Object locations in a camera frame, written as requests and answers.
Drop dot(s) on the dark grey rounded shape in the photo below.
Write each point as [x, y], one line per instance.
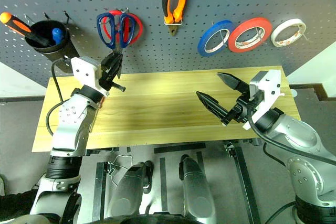
[197, 190]

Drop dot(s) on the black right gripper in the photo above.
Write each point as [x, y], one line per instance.
[237, 111]

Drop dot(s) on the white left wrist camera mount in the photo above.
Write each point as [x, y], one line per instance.
[84, 72]

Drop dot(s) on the large red tape roll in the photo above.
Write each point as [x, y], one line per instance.
[233, 41]

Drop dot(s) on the orange black pliers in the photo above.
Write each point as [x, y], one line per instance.
[181, 1]

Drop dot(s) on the silver pegboard hook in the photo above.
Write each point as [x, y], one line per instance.
[30, 19]

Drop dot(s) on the silver scissors hook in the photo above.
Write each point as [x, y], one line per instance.
[126, 9]

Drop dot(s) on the blue marker pen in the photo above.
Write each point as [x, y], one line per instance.
[57, 35]

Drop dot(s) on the blue tape roll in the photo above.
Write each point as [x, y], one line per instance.
[203, 41]

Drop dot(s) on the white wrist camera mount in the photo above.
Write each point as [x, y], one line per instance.
[84, 72]
[270, 85]

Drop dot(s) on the small white round knob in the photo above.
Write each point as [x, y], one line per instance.
[294, 93]

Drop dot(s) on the white tape roll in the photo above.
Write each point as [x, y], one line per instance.
[282, 43]

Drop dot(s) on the long black floor tape strip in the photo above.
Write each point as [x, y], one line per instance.
[178, 148]

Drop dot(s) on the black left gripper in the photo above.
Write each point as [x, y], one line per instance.
[105, 77]

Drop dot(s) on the black plastic cup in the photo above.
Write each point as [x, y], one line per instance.
[65, 51]

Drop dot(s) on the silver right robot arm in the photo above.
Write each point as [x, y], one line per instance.
[302, 134]

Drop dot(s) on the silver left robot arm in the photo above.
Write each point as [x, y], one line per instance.
[71, 113]

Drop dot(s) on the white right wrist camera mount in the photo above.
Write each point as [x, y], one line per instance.
[270, 85]

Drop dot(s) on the black cup clip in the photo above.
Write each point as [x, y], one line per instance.
[67, 16]
[46, 15]

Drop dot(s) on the narrow black floor tape strip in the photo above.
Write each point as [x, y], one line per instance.
[163, 182]

